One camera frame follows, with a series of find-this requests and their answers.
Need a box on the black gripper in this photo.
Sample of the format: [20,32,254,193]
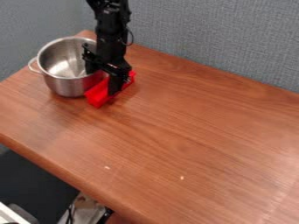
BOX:
[82,43,132,95]

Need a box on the red block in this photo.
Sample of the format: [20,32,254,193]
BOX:
[83,69,138,109]

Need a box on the stainless steel pot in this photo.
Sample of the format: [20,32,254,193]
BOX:
[28,36,106,98]

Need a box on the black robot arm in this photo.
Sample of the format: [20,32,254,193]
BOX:
[82,0,132,95]

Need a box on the white object at corner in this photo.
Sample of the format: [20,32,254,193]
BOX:
[0,202,32,224]

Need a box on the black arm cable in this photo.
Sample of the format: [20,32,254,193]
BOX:
[122,26,136,47]

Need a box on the white table leg frame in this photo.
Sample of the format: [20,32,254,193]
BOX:
[58,192,114,224]

